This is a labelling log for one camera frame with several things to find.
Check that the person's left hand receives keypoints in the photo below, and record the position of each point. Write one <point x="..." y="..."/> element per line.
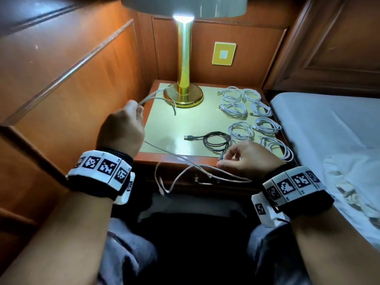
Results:
<point x="120" y="132"/>

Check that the right wrist marker band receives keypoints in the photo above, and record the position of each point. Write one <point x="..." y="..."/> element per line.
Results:
<point x="292" y="189"/>

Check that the wrist marker band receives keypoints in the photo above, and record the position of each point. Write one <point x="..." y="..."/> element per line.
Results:
<point x="292" y="189"/>
<point x="101" y="170"/>

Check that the person's left thumb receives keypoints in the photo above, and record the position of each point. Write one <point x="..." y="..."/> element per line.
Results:
<point x="132" y="104"/>

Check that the crumpled white blanket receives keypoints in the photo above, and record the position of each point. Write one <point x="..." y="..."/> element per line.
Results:
<point x="356" y="175"/>

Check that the wooden nightstand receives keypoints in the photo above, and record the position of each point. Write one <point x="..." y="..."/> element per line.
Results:
<point x="154" y="159"/>

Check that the person's right forearm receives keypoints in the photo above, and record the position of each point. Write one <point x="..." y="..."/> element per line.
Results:
<point x="335" y="252"/>

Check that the person's left forearm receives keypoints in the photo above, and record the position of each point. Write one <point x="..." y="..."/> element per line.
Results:
<point x="62" y="243"/>

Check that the white bed mattress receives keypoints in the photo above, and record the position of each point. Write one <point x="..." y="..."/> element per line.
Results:
<point x="320" y="121"/>

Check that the person's right thumb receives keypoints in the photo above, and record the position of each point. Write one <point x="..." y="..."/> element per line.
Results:
<point x="228" y="165"/>

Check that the wooden headboard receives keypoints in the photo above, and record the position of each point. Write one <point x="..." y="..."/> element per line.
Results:
<point x="341" y="41"/>

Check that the brass table lamp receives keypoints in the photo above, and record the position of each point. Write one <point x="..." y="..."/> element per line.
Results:
<point x="184" y="56"/>

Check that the left wrist marker band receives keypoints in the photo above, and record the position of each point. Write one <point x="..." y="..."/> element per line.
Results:
<point x="101" y="170"/>

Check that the person's grey trousers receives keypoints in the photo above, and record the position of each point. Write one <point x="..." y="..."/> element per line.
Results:
<point x="124" y="249"/>

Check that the yellow wall switch plate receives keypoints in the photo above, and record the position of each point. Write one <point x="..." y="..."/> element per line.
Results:
<point x="224" y="53"/>

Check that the person's right hand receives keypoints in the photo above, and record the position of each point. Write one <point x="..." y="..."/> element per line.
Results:
<point x="255" y="161"/>

